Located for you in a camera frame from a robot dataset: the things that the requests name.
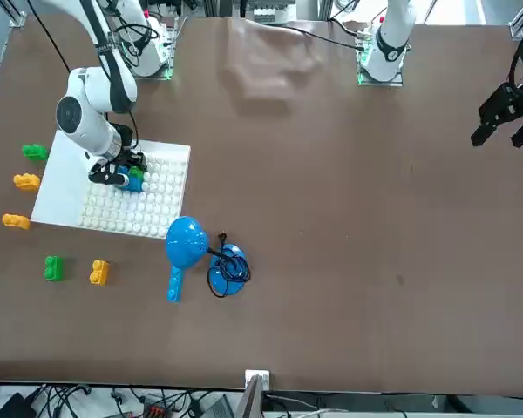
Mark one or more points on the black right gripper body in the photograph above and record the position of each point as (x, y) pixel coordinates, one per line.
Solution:
(125, 156)

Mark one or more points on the green two-stud block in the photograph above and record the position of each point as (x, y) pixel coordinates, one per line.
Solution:
(136, 174)
(34, 152)
(53, 268)

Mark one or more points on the orange two-stud block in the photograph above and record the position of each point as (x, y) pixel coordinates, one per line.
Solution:
(26, 182)
(15, 221)
(99, 273)

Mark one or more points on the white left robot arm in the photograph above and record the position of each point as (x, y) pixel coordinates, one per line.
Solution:
(388, 48)

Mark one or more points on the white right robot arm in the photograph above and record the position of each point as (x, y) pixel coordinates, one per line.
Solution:
(91, 122)

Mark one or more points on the white studded baseplate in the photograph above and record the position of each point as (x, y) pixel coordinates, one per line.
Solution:
(157, 204)

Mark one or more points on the white flat board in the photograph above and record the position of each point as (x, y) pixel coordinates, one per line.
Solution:
(59, 196)

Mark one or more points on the blue desk lamp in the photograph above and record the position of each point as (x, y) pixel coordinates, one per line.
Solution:
(185, 239)

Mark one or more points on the aluminium profile post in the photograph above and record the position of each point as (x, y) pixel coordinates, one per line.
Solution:
(256, 392)

